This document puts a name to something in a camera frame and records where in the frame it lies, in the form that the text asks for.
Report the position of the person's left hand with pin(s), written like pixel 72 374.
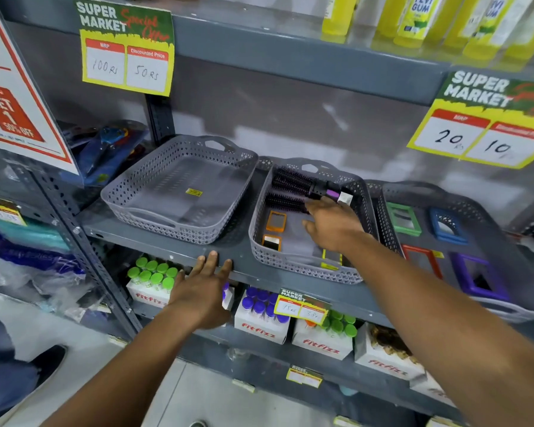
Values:
pixel 200 297

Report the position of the person's right hand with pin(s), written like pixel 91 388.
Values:
pixel 336 226

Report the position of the person's left little finger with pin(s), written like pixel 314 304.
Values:
pixel 179 276

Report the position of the person's right thumb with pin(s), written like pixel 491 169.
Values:
pixel 310 228

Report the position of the person's left middle finger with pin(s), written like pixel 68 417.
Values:
pixel 212 262

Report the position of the person's right forearm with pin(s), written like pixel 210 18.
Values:
pixel 449 333

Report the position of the person's left forearm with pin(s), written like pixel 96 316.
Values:
pixel 133 369

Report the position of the grey basket with brushes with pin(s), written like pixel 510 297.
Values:
pixel 293 244

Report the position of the white box of green-capped tubes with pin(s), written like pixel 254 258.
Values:
pixel 149 289
pixel 322 342

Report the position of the orange framed small mirror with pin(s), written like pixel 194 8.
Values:
pixel 276 221

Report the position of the black round hair brush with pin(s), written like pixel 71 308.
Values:
pixel 285 203

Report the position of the yellow framed small mirror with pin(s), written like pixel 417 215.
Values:
pixel 331 258

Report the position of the small white purple box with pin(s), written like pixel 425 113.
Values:
pixel 227 297

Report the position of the orange and black small mirror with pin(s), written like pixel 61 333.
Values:
pixel 271 242

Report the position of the empty grey plastic basket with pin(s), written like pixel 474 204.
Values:
pixel 182 195

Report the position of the small yellow price label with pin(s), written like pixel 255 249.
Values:
pixel 300 306
pixel 2 211
pixel 303 377

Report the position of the white box of purple-capped tubes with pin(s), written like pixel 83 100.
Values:
pixel 260 324

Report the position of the green framed mirror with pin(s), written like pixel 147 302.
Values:
pixel 398 208

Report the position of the red framed mirror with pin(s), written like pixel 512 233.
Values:
pixel 434 257

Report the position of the blue framed mirror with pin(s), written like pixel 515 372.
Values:
pixel 438 230

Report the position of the grey metal shelf rack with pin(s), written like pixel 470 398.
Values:
pixel 293 84

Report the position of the blue packaged tools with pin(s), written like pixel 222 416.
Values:
pixel 102 151

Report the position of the white box of brown tubes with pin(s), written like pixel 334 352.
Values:
pixel 387 355

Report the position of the pile of clear plastic packets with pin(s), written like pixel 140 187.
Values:
pixel 26 262

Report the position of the black shoe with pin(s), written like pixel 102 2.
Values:
pixel 49 362

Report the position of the purple framed mirror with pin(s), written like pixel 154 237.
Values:
pixel 465 280

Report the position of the grey basket with framed mirrors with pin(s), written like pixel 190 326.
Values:
pixel 507 244

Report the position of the person's leg in dark trousers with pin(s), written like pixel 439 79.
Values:
pixel 4 369

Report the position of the large green yellow price sign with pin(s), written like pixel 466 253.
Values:
pixel 124 48
pixel 480 124

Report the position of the white tube box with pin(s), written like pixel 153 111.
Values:
pixel 431 389

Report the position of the row of yellow glue bottles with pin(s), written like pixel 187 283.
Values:
pixel 427 17

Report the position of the red and white sale sign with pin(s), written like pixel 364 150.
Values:
pixel 13 97

